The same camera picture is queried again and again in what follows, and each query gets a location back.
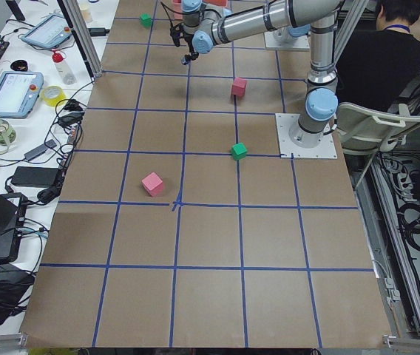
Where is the aluminium frame post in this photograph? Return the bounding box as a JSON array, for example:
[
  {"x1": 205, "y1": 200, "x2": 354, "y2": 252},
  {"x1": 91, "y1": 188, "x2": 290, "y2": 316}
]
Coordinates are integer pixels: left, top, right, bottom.
[{"x1": 57, "y1": 0, "x2": 103, "y2": 80}]

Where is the black small power brick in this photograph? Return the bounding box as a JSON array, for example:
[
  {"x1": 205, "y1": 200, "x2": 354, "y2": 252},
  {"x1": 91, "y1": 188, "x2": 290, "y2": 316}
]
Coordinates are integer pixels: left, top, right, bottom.
[{"x1": 88, "y1": 27, "x2": 110, "y2": 37}]

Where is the black power adapter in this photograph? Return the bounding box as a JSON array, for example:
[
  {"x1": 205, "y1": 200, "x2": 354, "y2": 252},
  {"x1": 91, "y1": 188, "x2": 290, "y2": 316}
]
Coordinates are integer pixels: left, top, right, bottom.
[{"x1": 11, "y1": 166, "x2": 59, "y2": 188}]

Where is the person in black shirt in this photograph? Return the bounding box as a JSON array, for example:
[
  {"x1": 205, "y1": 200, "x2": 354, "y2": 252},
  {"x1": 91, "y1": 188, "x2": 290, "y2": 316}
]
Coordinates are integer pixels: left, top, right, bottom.
[{"x1": 336, "y1": 0, "x2": 420, "y2": 112}]

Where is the clear squeeze bottle red cap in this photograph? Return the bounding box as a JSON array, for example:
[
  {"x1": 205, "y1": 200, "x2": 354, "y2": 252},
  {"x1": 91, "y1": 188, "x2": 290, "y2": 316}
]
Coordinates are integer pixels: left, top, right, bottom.
[{"x1": 52, "y1": 50, "x2": 76, "y2": 85}]

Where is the black round cup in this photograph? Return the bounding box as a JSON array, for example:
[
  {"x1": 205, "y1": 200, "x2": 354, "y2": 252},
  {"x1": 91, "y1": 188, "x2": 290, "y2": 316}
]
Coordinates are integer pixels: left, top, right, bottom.
[{"x1": 10, "y1": 59, "x2": 29, "y2": 72}]

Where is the white office chair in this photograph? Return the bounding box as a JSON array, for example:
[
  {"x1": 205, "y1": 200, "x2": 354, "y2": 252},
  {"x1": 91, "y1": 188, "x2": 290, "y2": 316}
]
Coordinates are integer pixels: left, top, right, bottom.
[{"x1": 335, "y1": 102, "x2": 420, "y2": 189}]

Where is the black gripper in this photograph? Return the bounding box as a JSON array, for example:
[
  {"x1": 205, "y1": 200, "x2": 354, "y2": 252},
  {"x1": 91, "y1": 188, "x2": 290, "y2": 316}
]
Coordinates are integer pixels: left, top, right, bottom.
[{"x1": 181, "y1": 38, "x2": 199, "y2": 65}]

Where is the far blue teach pendant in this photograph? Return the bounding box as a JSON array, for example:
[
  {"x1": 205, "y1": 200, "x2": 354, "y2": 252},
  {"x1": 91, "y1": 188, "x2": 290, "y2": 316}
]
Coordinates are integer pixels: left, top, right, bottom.
[{"x1": 20, "y1": 14, "x2": 72, "y2": 50}]

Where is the yellow tape roll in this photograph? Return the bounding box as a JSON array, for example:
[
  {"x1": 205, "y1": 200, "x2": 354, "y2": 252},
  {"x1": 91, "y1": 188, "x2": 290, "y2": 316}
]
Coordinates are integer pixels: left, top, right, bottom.
[{"x1": 40, "y1": 86, "x2": 67, "y2": 107}]

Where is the pink cube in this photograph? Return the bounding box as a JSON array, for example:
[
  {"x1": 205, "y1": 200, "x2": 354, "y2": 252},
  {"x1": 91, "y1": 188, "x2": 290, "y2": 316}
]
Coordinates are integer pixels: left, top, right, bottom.
[
  {"x1": 141, "y1": 172, "x2": 165, "y2": 197},
  {"x1": 231, "y1": 77, "x2": 248, "y2": 98}
]

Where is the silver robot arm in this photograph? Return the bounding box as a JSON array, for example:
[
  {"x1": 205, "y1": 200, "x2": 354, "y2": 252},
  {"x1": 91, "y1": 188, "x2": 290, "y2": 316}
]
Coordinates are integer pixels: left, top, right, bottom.
[
  {"x1": 170, "y1": 1, "x2": 339, "y2": 92},
  {"x1": 274, "y1": 24, "x2": 311, "y2": 41}
]

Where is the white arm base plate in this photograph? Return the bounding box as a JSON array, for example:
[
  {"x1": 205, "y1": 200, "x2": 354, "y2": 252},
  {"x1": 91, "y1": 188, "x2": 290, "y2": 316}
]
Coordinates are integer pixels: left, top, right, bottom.
[
  {"x1": 264, "y1": 31, "x2": 310, "y2": 52},
  {"x1": 275, "y1": 113, "x2": 337, "y2": 159}
]

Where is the pink cube near centre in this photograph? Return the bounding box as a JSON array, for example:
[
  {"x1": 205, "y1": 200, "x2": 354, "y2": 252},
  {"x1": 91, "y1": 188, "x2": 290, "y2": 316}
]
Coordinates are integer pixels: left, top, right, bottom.
[{"x1": 141, "y1": 172, "x2": 165, "y2": 197}]

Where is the green cube near base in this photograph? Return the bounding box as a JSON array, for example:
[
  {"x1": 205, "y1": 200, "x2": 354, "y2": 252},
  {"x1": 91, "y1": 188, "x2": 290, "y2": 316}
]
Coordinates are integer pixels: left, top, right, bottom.
[{"x1": 231, "y1": 142, "x2": 248, "y2": 160}]

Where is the green cube by bin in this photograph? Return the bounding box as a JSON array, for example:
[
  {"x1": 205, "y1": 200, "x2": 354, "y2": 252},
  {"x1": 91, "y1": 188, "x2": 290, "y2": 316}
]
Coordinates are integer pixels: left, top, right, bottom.
[{"x1": 140, "y1": 13, "x2": 153, "y2": 28}]

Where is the near blue teach pendant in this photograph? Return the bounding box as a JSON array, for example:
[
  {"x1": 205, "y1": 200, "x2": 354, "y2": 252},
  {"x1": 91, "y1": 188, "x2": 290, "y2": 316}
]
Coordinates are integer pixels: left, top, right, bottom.
[{"x1": 0, "y1": 71, "x2": 44, "y2": 119}]

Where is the pink cube far side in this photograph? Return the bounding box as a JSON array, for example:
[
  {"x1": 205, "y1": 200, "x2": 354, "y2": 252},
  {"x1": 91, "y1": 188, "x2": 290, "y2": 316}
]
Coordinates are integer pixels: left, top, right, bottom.
[{"x1": 231, "y1": 77, "x2": 248, "y2": 98}]

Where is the pink plastic bin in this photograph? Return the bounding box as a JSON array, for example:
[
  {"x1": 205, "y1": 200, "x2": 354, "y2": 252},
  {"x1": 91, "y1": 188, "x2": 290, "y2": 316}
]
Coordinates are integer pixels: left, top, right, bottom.
[{"x1": 171, "y1": 0, "x2": 229, "y2": 19}]

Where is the blue teach pendant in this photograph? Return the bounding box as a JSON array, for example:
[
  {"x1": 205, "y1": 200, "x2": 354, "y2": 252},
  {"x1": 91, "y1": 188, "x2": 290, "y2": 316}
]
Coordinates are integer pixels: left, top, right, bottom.
[
  {"x1": 0, "y1": 71, "x2": 44, "y2": 119},
  {"x1": 20, "y1": 14, "x2": 72, "y2": 50}
]

